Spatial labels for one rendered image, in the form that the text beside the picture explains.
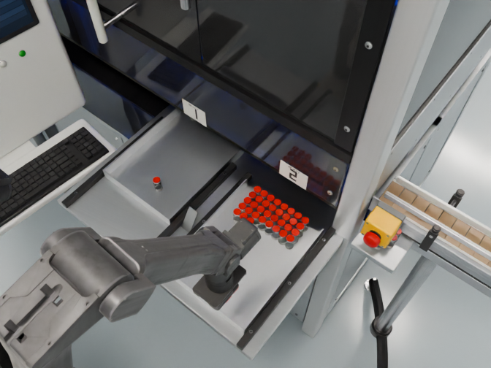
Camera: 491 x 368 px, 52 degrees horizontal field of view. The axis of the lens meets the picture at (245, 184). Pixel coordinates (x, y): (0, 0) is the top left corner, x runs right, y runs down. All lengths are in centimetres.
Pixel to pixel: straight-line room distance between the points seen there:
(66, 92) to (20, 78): 18
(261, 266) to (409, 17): 74
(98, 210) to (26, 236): 114
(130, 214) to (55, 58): 54
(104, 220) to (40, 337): 92
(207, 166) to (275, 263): 36
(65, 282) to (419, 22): 61
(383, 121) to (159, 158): 75
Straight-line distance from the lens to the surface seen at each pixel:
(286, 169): 128
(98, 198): 147
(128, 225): 140
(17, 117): 169
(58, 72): 167
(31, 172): 165
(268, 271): 130
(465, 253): 138
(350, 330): 221
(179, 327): 219
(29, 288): 54
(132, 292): 53
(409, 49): 86
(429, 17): 82
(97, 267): 53
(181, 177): 146
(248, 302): 127
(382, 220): 124
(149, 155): 152
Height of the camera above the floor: 208
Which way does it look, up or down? 57 degrees down
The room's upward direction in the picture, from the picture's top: straight up
